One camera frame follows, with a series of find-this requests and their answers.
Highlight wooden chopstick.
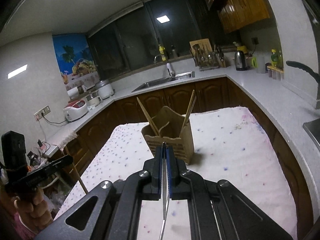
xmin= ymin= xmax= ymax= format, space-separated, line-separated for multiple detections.
xmin=180 ymin=89 xmax=196 ymax=134
xmin=137 ymin=98 xmax=160 ymax=136
xmin=64 ymin=146 xmax=88 ymax=194

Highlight wooden chopstick carved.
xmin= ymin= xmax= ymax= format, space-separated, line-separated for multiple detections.
xmin=182 ymin=96 xmax=197 ymax=128

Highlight kitchen faucet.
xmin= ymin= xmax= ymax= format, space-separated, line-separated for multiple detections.
xmin=153 ymin=54 xmax=175 ymax=77

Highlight dish rack with utensils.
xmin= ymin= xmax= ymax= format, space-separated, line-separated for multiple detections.
xmin=190 ymin=44 xmax=226 ymax=71

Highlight person left hand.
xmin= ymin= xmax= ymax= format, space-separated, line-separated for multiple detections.
xmin=14 ymin=188 xmax=53 ymax=233

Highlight pink towel on counter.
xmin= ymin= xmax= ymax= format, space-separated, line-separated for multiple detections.
xmin=50 ymin=129 xmax=78 ymax=151

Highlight floral white table cloth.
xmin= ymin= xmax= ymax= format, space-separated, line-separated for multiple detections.
xmin=59 ymin=107 xmax=297 ymax=238

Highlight white red rice cooker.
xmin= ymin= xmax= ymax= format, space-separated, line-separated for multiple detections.
xmin=63 ymin=100 xmax=88 ymax=122

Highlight wooden utensil holder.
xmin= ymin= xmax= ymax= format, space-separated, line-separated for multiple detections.
xmin=142 ymin=106 xmax=194 ymax=165

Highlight paper towel roll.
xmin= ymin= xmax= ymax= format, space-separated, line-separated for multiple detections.
xmin=67 ymin=87 xmax=79 ymax=99

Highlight small white steel pot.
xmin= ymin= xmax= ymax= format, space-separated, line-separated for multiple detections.
xmin=86 ymin=90 xmax=102 ymax=107

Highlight lower wooden cabinets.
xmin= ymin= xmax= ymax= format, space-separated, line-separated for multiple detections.
xmin=62 ymin=77 xmax=314 ymax=239

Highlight wooden cabinets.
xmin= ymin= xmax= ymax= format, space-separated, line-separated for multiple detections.
xmin=62 ymin=77 xmax=314 ymax=239
xmin=205 ymin=0 xmax=271 ymax=33

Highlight white steel pot cooker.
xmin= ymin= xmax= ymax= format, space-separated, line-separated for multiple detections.
xmin=95 ymin=79 xmax=114 ymax=100

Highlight gas stove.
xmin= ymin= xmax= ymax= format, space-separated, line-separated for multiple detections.
xmin=303 ymin=118 xmax=320 ymax=151

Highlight fruit beach poster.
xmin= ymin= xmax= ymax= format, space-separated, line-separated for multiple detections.
xmin=53 ymin=34 xmax=100 ymax=90

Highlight steel sink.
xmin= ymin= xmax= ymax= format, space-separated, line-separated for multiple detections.
xmin=132 ymin=71 xmax=195 ymax=92

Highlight steel electric kettle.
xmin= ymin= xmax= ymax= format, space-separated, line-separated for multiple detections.
xmin=234 ymin=50 xmax=248 ymax=71

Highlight spice jar rack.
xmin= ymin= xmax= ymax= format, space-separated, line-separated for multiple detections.
xmin=267 ymin=66 xmax=284 ymax=81

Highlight green cup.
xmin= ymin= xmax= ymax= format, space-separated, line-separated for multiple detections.
xmin=251 ymin=57 xmax=258 ymax=68

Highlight green oil bottle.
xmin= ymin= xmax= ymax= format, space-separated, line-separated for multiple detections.
xmin=271 ymin=49 xmax=278 ymax=68

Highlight black wok with lid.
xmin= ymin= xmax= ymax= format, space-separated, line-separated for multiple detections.
xmin=286 ymin=61 xmax=320 ymax=84

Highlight yellow dish soap bottle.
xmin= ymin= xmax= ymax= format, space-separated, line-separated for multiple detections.
xmin=158 ymin=44 xmax=167 ymax=61

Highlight upper wooden cabinets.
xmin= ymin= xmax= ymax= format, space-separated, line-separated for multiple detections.
xmin=205 ymin=0 xmax=271 ymax=33

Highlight wall power outlet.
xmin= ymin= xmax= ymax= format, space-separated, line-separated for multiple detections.
xmin=34 ymin=105 xmax=51 ymax=121

